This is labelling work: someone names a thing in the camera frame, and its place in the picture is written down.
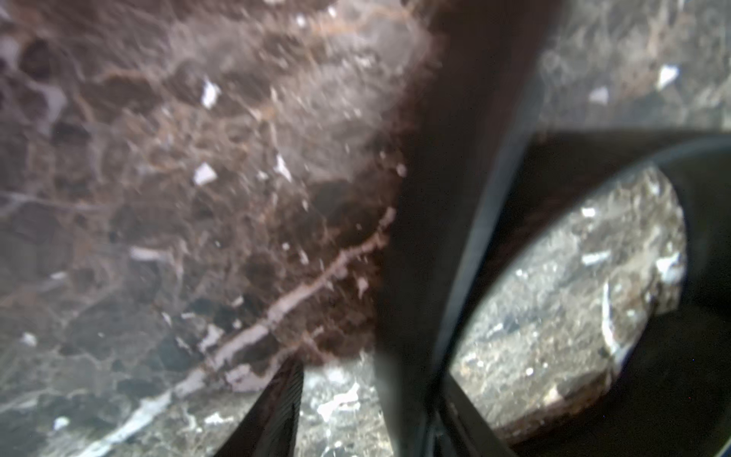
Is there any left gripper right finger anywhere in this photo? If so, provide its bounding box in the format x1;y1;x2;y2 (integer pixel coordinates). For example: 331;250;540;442
434;374;517;457

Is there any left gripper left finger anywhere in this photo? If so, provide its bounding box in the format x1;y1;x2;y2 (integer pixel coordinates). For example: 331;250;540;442
214;356;304;457

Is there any long black belt s-curved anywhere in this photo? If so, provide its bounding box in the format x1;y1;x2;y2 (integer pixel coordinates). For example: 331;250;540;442
375;1;730;456

